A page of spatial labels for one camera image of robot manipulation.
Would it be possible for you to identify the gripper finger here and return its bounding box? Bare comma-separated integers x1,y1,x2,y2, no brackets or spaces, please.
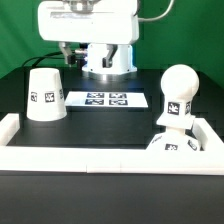
59,42,75,65
102,44,118,68

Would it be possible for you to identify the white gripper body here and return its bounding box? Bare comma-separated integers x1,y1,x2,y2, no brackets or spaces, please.
38,0,139,45

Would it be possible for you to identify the white lamp shade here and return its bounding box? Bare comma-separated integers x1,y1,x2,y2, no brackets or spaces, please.
27,68,67,122

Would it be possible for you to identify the white lamp bulb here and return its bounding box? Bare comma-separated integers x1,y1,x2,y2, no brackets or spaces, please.
161,64,199,117

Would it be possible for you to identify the white lamp base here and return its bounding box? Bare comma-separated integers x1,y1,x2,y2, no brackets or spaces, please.
147,113,201,152

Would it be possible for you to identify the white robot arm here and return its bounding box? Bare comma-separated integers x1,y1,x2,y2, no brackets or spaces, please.
37,0,139,80

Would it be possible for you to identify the white marker sheet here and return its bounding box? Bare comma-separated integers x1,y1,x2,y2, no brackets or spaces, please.
65,91,148,108

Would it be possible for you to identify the black cable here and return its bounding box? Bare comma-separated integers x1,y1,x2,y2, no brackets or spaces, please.
21,50,88,69

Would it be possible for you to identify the white U-shaped frame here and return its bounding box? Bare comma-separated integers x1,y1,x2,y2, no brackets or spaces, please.
0,113,224,175

